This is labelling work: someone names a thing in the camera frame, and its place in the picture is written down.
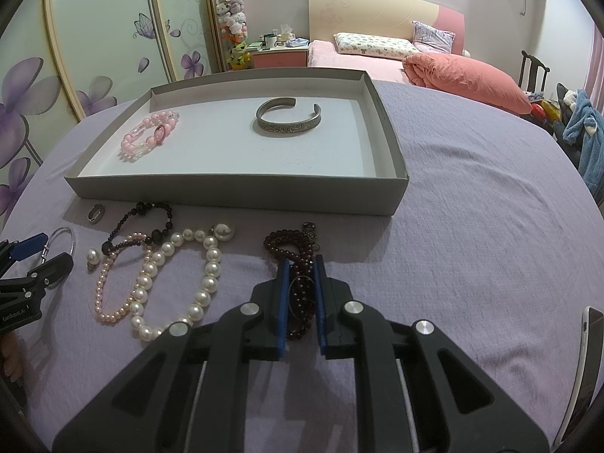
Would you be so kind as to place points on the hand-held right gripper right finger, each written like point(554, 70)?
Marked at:
point(321, 311)

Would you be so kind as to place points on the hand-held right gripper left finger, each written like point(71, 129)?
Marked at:
point(282, 311)

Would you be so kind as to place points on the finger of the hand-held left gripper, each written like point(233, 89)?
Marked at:
point(54, 266)
point(28, 245)

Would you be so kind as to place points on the thin silver bangle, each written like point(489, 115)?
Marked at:
point(72, 241)

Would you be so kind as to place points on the small pearl earring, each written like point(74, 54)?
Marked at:
point(93, 255)

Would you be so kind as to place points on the grey cardboard tray box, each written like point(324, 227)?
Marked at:
point(236, 155)

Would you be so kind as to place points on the person's left hand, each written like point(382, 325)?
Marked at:
point(8, 356)

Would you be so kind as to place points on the large pearl earring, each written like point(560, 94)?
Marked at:
point(224, 232)

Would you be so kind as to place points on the purple tablecloth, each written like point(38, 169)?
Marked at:
point(472, 245)

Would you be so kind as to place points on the engraved silver cuff bangle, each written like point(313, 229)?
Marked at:
point(288, 129)

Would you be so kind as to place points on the floral sliding-door wardrobe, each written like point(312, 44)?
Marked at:
point(94, 33)

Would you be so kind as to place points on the pink and white nightstand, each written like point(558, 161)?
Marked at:
point(278, 59)

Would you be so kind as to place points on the floral white pillow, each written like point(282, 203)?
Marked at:
point(373, 46)

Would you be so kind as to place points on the folded coral quilt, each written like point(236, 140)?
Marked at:
point(462, 80)

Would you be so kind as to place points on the white-edged smartphone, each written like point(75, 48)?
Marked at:
point(592, 363)

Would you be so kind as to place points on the tissue box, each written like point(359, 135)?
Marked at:
point(286, 35)

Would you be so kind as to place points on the hanging column of plush toys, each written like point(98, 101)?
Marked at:
point(233, 19)

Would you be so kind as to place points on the purple patterned pillow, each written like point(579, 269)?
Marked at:
point(434, 37)

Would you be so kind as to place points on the bed with pink sheet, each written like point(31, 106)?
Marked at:
point(358, 14)

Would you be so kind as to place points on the colourful pile of clothes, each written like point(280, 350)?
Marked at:
point(545, 108)

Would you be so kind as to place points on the dark wooden chair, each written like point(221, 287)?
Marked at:
point(531, 71)

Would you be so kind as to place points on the blue bathrobe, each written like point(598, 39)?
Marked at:
point(583, 127)

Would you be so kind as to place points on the pink curtain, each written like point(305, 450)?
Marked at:
point(595, 71)

